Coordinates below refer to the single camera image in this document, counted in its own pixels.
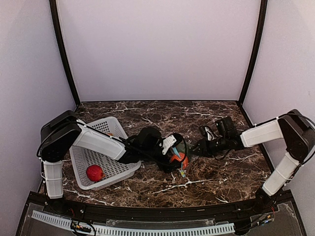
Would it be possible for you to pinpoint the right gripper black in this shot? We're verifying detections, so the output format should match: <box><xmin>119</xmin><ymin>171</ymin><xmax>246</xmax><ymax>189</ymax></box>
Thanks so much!
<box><xmin>189</xmin><ymin>135</ymin><xmax>228</xmax><ymax>157</ymax></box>

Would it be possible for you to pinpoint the clear zip top bag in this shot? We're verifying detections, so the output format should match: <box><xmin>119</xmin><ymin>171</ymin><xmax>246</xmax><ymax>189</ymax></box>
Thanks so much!
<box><xmin>170</xmin><ymin>141</ymin><xmax>192</xmax><ymax>177</ymax></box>

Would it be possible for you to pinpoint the red fake apple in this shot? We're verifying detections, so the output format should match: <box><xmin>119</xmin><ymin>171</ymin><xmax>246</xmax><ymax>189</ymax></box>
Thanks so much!
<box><xmin>86</xmin><ymin>165</ymin><xmax>105</xmax><ymax>182</ymax></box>

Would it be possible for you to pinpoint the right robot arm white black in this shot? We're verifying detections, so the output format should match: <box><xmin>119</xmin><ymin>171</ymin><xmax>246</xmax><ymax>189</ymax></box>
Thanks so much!
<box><xmin>191</xmin><ymin>109</ymin><xmax>315</xmax><ymax>213</ymax></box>

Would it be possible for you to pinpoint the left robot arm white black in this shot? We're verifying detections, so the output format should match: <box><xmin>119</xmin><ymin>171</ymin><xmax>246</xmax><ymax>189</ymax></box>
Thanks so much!
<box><xmin>36</xmin><ymin>110</ymin><xmax>188</xmax><ymax>214</ymax></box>

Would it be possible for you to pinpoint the white perforated plastic basket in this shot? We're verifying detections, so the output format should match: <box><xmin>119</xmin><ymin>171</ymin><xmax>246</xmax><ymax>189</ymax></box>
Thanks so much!
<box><xmin>69</xmin><ymin>117</ymin><xmax>141</xmax><ymax>191</ymax></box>

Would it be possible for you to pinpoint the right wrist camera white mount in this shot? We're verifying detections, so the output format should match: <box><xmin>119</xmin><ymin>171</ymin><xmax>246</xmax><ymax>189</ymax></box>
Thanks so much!
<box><xmin>199</xmin><ymin>125</ymin><xmax>216</xmax><ymax>141</ymax></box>

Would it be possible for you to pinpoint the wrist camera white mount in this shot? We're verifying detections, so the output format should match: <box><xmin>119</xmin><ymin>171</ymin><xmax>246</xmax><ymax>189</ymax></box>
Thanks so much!
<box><xmin>160</xmin><ymin>133</ymin><xmax>183</xmax><ymax>155</ymax></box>
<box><xmin>199</xmin><ymin>125</ymin><xmax>216</xmax><ymax>141</ymax></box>

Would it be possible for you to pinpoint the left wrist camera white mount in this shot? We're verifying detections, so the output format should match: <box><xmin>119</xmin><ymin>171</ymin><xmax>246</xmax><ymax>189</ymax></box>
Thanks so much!
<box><xmin>160</xmin><ymin>133</ymin><xmax>183</xmax><ymax>155</ymax></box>

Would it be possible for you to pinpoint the white slotted cable duct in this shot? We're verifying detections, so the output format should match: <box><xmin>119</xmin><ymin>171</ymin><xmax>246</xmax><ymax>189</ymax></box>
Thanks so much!
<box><xmin>31</xmin><ymin>210</ymin><xmax>235</xmax><ymax>236</ymax></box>

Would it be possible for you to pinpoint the black front rail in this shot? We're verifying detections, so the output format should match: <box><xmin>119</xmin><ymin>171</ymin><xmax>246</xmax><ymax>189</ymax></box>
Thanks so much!
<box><xmin>29</xmin><ymin>191</ymin><xmax>293</xmax><ymax>223</ymax></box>

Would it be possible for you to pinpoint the right black frame post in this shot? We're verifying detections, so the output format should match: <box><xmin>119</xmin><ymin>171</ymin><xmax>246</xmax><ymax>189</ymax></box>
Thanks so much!
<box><xmin>238</xmin><ymin>0</ymin><xmax>268</xmax><ymax>107</ymax></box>

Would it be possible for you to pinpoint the black frame post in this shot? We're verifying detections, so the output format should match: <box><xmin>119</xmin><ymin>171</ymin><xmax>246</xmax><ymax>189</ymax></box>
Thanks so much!
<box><xmin>238</xmin><ymin>0</ymin><xmax>268</xmax><ymax>107</ymax></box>
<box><xmin>49</xmin><ymin>0</ymin><xmax>81</xmax><ymax>108</ymax></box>

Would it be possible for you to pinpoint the left black frame post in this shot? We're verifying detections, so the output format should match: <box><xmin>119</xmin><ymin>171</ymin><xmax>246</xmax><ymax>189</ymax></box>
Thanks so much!
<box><xmin>49</xmin><ymin>0</ymin><xmax>81</xmax><ymax>108</ymax></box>

